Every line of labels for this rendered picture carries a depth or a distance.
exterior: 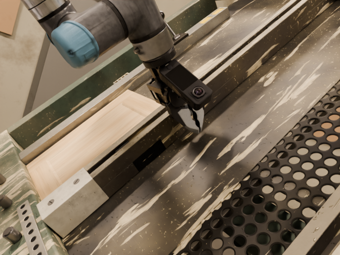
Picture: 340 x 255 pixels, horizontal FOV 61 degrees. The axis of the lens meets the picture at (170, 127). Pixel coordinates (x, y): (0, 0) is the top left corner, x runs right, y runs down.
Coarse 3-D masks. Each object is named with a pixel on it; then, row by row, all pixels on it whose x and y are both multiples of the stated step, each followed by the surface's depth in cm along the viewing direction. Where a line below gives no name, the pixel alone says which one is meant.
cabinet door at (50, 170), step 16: (128, 96) 97; (112, 112) 93; (128, 112) 89; (144, 112) 84; (80, 128) 94; (96, 128) 90; (112, 128) 86; (128, 128) 82; (64, 144) 90; (80, 144) 86; (96, 144) 83; (48, 160) 87; (64, 160) 83; (80, 160) 79; (32, 176) 83; (48, 176) 80; (64, 176) 77; (48, 192) 74
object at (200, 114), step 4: (188, 108) 69; (192, 108) 64; (192, 112) 66; (196, 112) 65; (200, 112) 65; (196, 116) 65; (200, 116) 66; (196, 120) 67; (200, 120) 66; (196, 124) 67; (200, 124) 66; (200, 128) 67
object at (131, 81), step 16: (208, 16) 118; (224, 16) 118; (192, 32) 111; (176, 48) 109; (128, 80) 102; (144, 80) 105; (112, 96) 100; (80, 112) 97; (96, 112) 99; (64, 128) 94; (32, 144) 94; (48, 144) 92; (32, 160) 91
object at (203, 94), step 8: (168, 64) 58; (176, 64) 58; (160, 72) 57; (168, 72) 57; (176, 72) 57; (184, 72) 56; (168, 80) 56; (176, 80) 56; (184, 80) 56; (192, 80) 55; (200, 80) 55; (176, 88) 55; (184, 88) 55; (192, 88) 55; (200, 88) 54; (208, 88) 54; (184, 96) 55; (192, 96) 54; (200, 96) 53; (208, 96) 54; (192, 104) 54; (200, 104) 53
